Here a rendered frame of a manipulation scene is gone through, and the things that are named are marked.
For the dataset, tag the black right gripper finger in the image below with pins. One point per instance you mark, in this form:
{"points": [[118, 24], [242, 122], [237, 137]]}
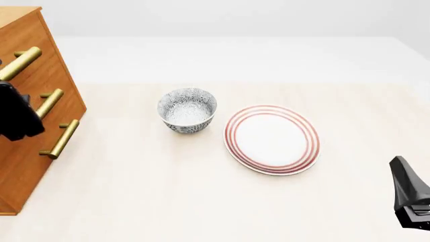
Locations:
{"points": [[408, 184]]}

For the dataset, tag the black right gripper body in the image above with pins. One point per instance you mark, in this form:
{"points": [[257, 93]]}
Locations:
{"points": [[415, 218]]}

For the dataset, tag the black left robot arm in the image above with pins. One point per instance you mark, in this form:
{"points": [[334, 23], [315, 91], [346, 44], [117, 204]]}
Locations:
{"points": [[16, 118]]}

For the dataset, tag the wooden drawer front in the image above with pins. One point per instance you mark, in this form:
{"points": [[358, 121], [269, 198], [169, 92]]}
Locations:
{"points": [[62, 83], [30, 171], [40, 37]]}

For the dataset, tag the wooden cabinet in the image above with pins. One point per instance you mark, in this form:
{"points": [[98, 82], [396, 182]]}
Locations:
{"points": [[20, 176]]}

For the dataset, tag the white plate with red rings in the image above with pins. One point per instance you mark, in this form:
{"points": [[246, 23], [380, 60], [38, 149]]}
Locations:
{"points": [[272, 141]]}

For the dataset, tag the patterned blue-white bowl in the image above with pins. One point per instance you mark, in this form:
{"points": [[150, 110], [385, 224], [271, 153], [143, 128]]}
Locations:
{"points": [[186, 114]]}

